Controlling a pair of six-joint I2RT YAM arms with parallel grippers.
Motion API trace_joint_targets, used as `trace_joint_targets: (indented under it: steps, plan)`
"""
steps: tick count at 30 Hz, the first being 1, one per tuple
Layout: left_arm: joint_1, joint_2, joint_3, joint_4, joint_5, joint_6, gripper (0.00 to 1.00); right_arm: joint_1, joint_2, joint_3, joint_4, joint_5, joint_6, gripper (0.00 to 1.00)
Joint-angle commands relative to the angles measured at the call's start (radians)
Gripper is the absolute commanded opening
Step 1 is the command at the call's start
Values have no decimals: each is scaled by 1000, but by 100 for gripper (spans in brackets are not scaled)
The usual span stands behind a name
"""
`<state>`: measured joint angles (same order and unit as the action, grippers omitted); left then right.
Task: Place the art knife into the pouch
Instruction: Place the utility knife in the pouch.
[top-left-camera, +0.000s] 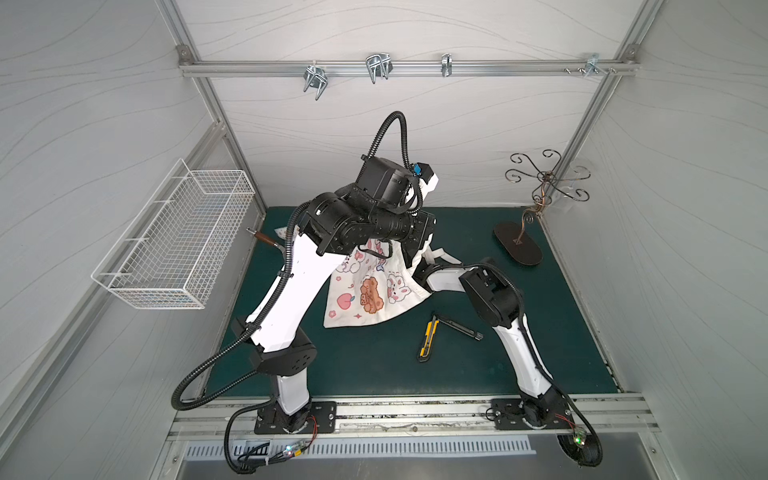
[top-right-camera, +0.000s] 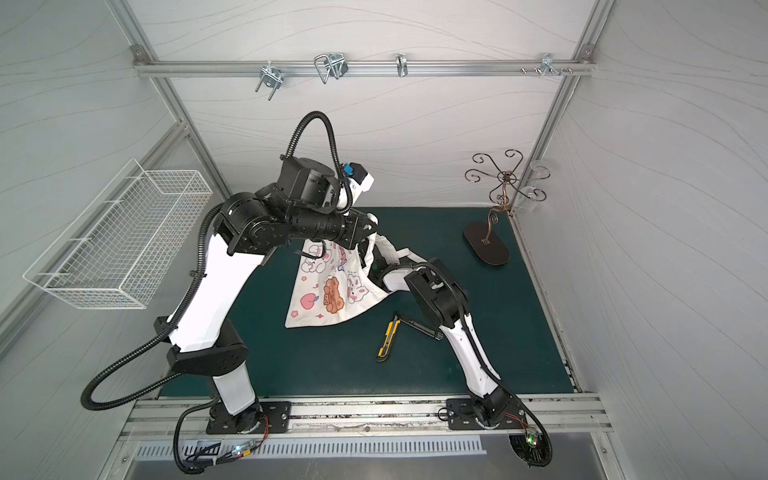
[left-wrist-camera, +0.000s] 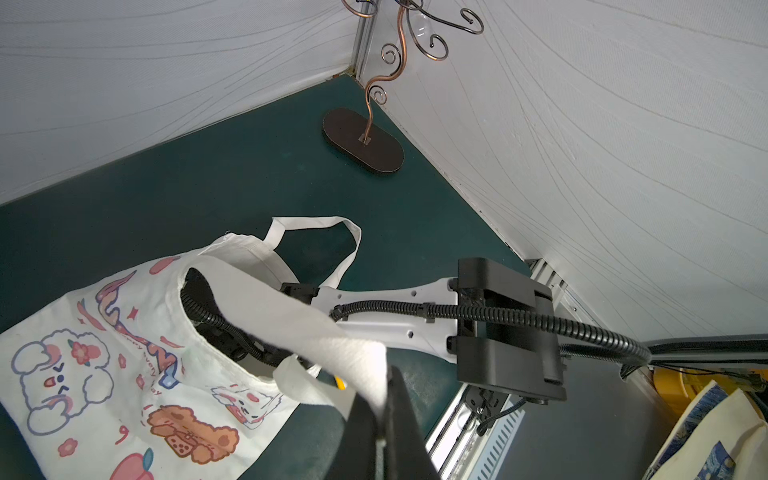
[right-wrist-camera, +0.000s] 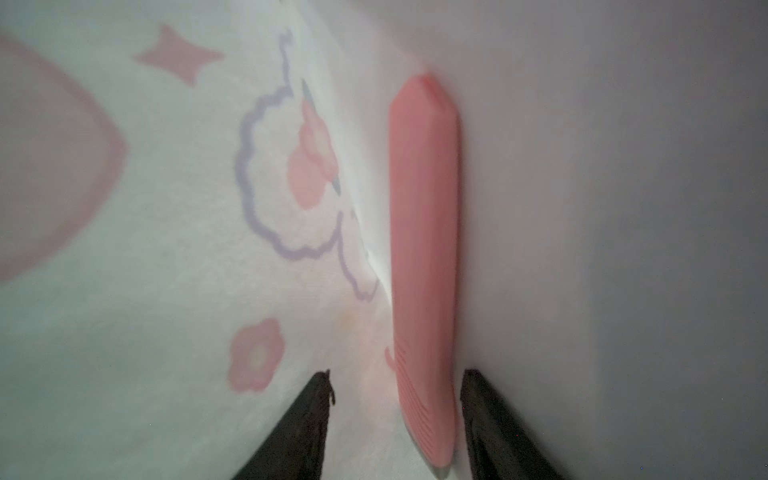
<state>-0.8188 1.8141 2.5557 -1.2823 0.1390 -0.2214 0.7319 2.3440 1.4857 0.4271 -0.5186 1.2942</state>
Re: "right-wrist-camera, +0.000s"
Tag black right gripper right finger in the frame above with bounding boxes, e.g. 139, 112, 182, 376
460, 369, 562, 480

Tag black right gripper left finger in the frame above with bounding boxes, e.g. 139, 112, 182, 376
233, 370, 336, 480

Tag white cartoon tote bag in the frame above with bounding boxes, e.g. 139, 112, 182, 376
1, 1, 767, 479

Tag pink art knife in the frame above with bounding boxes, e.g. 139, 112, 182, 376
389, 75, 461, 479

